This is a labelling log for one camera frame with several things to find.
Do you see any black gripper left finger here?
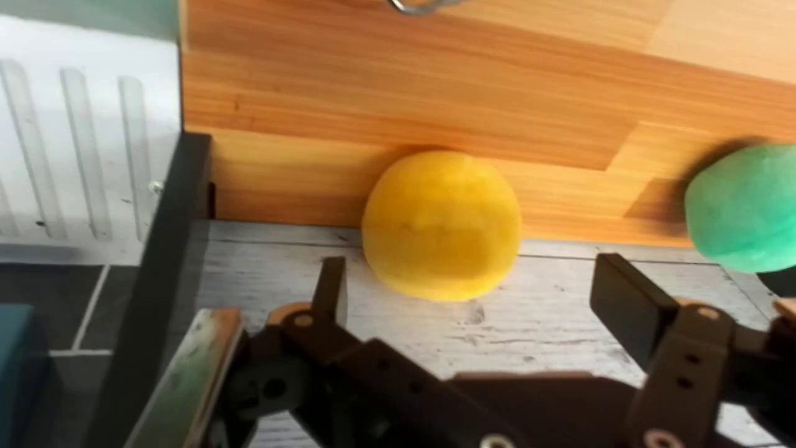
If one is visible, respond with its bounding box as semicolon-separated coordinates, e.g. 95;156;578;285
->
311;255;348;323

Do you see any left teal planter box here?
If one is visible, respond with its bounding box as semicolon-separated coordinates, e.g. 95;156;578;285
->
0;304;47;448

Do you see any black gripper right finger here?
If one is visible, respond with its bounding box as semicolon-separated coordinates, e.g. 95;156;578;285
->
589;253;680;371

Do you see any green plush ball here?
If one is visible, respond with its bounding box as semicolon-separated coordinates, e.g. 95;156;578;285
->
685;143;796;273

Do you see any white sink basin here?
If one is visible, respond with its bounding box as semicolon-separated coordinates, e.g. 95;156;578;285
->
0;14;181;263

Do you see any black metal frame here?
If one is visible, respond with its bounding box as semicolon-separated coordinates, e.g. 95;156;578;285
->
85;132;211;448

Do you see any yellow plush ball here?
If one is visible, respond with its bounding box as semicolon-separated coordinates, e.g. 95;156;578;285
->
360;151;523;302

